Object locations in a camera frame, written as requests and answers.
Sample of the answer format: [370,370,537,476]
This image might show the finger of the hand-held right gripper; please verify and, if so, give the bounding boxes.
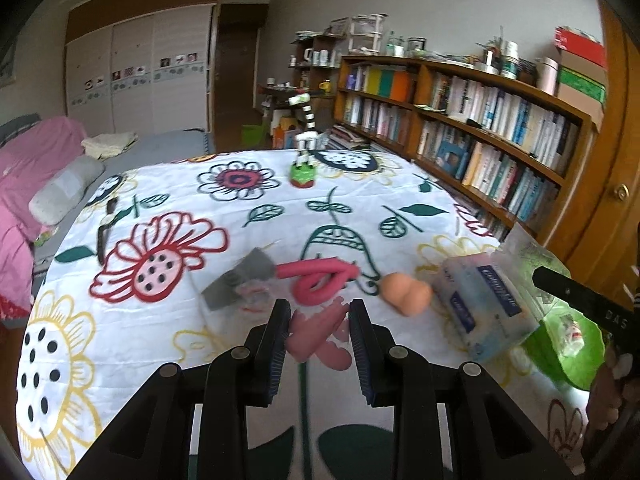
[532,266,601,313]

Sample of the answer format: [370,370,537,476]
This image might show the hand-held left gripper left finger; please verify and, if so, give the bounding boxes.
[70,299,292,480]

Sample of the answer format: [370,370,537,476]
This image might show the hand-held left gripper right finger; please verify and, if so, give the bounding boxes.
[349,299,573,480]

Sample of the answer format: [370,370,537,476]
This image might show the clear plastic zip bag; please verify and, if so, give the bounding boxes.
[492,222,571,321]

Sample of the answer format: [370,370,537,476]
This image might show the green leaf-shaped plate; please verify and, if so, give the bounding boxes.
[520,245,608,392]

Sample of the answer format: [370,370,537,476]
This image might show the pink foam bendy curler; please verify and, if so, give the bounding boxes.
[275,256,361,306]

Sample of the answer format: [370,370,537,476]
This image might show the orange peach-shaped squishy toy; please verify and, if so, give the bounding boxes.
[381,273,433,317]

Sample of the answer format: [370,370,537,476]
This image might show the grey cloth pouch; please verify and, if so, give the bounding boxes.
[200,247,278,312]

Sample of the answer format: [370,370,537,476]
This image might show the person's right hand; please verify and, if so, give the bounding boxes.
[591,354,637,429]

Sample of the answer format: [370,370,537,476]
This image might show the pink blue tissue pack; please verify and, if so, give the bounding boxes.
[432,254,541,363]

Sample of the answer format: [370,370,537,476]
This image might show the floral printed bedspread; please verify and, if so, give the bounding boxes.
[15,147,591,480]

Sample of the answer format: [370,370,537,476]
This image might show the brown wooden door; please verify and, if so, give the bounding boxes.
[547,0,640,311]

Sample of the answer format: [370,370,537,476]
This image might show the striped giraffe figurine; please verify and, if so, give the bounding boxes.
[287,92,321,188]

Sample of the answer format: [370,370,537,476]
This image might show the rows of shelved books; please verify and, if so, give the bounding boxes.
[342,65,576,241]

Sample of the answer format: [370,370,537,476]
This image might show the green patterned box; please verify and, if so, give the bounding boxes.
[557,67,606,103]

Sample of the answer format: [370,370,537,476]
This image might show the dark slender object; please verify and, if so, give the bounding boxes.
[96,197,119,266]

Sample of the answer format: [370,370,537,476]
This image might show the pink thermos bottle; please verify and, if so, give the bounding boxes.
[536,57,560,95]

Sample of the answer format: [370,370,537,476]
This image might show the stack of magazines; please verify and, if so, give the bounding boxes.
[327,125,373,151]

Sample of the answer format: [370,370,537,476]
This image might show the brown flat cardboard box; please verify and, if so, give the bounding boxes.
[560,50,608,82]

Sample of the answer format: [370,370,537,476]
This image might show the wooden bookshelf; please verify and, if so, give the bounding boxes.
[334,55,601,256]

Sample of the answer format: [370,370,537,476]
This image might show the white pill bottle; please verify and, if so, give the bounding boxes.
[500,40,521,78]

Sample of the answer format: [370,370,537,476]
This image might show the grey bed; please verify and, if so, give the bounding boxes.
[30,130,216,281]

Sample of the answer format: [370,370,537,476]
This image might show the red cardboard box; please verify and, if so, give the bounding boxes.
[554,26,608,66]

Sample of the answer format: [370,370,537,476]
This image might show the dark wooden desk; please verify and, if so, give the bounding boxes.
[257,85,336,148]

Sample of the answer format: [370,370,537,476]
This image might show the grey bolster pillow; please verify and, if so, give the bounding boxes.
[28,155,106,226]

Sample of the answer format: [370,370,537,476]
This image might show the cream folded towel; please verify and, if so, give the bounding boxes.
[82,132,138,161]

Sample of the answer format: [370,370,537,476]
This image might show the dark wooden interior door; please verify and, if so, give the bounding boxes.
[215,5,266,151]

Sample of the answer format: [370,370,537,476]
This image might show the small wooden shelf unit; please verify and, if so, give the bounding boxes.
[292,35,343,96]

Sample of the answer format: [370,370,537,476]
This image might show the pink quilt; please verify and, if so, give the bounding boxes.
[0,116,88,328]

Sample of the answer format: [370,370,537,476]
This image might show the white plastic organizer rack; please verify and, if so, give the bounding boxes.
[348,14,386,55]

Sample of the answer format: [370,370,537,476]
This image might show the white sliding wardrobe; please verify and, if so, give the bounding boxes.
[65,2,216,133]

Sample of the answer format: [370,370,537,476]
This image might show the blue picture frame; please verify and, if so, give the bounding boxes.
[440,142,463,171]

